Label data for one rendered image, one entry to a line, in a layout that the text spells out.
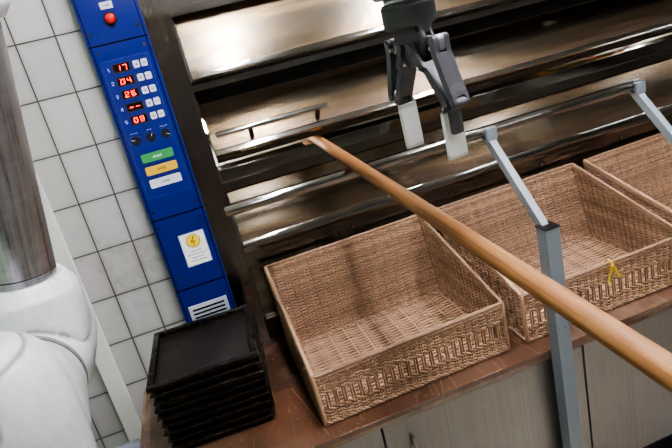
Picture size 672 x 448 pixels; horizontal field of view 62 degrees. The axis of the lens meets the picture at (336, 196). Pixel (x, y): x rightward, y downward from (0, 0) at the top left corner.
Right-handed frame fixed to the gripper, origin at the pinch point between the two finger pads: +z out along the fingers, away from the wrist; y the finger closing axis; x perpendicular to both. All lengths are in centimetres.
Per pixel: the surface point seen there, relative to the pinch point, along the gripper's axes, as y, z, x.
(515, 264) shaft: 16.8, 14.4, -1.4
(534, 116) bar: -49, 19, 60
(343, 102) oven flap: -86, 6, 22
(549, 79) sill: -83, 20, 96
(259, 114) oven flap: -92, 3, -3
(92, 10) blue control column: -95, -36, -37
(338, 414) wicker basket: -46, 74, -16
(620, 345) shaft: 35.4, 15.3, -4.5
